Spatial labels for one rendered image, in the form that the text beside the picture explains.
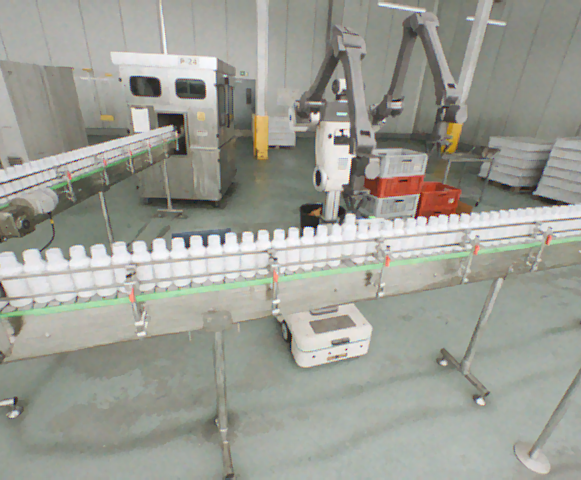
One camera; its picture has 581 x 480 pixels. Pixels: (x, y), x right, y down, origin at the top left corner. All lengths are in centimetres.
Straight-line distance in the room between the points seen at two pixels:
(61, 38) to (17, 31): 109
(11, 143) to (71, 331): 584
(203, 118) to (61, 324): 379
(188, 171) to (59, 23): 928
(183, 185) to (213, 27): 898
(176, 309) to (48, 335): 38
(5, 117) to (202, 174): 332
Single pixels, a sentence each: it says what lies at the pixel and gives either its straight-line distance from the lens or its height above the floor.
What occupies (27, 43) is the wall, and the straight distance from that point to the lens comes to 1367.
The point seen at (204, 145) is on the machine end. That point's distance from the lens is 471.
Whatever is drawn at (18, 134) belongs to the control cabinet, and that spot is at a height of 84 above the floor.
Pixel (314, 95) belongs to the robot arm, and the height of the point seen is 162.
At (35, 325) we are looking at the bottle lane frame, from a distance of 124.
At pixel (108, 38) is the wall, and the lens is 1320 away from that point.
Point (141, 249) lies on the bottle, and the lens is 109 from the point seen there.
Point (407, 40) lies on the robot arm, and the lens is 179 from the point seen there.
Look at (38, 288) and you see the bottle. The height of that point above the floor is 106.
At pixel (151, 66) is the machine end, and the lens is 482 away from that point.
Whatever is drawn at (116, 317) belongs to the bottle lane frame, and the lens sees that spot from 119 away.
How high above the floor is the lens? 161
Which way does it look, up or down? 25 degrees down
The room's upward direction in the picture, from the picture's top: 3 degrees clockwise
